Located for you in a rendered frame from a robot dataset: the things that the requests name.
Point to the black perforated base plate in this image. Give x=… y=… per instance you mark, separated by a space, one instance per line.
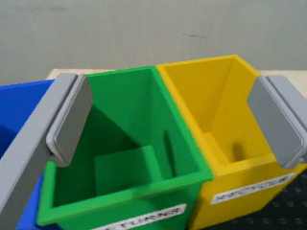
x=286 y=210

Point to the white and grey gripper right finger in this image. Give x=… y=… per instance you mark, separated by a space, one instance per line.
x=280 y=111

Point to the yellow recycle bin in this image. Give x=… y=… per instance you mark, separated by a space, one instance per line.
x=210 y=96

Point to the green bin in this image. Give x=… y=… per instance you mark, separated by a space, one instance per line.
x=133 y=145

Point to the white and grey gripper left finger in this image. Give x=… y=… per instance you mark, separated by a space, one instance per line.
x=51 y=134

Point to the blue bin with label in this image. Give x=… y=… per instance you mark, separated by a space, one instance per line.
x=17 y=102

